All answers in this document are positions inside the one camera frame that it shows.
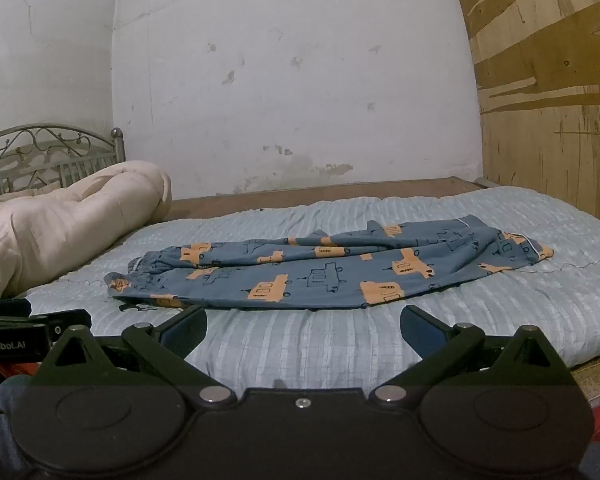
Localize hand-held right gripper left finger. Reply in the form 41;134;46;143
34;304;238;406

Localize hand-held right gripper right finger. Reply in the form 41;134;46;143
369;305;581;406

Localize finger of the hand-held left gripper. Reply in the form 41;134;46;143
45;309;92;337
0;299;33;317

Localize blue pants with orange print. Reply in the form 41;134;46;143
104;214;556;311

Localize light blue bed quilt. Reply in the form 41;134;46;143
17;185;600;396

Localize rolled cream comforter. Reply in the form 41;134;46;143
0;160;173;302

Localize brown bed base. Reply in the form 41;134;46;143
162;176;488;223

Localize ornate metal headboard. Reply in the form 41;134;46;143
0;126;126;206

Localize plywood board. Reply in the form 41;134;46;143
445;0;600;226

